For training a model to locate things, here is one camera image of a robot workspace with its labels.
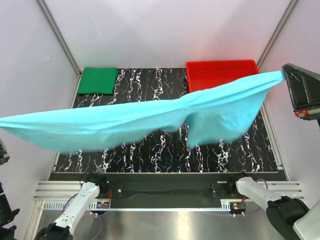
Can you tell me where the red plastic tray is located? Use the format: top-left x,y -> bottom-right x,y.
186,59 -> 260,93

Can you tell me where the left aluminium corner post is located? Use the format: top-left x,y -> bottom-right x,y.
35,0 -> 82,77

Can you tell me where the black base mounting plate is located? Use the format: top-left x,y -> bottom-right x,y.
82,172 -> 251,203

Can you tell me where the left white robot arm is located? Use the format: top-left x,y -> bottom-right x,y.
0,172 -> 108,240

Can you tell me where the folded green t shirt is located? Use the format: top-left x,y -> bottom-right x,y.
77,67 -> 118,95

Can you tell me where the aluminium front rail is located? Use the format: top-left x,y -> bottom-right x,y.
34,181 -> 304,212

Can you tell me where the light blue t shirt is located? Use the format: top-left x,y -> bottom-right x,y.
0,71 -> 285,152

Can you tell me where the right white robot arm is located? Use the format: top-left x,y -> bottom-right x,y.
227,63 -> 320,240

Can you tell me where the aluminium corner post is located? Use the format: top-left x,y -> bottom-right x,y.
257,0 -> 300,70
35,0 -> 82,77

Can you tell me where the right aluminium corner post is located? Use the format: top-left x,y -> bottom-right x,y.
257,0 -> 300,70

